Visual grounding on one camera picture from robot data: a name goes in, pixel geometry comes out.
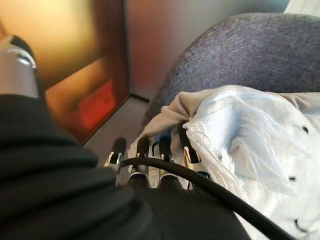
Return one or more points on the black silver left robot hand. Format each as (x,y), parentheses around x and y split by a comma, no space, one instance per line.
(62,187)

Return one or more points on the white fringed cushion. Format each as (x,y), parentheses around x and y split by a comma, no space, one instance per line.
(250,140)

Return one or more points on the glossy brown wooden cabinet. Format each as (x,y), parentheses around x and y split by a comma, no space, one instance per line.
(82,75)

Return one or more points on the grey fabric armchair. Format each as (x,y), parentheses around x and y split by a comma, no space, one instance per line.
(245,55)

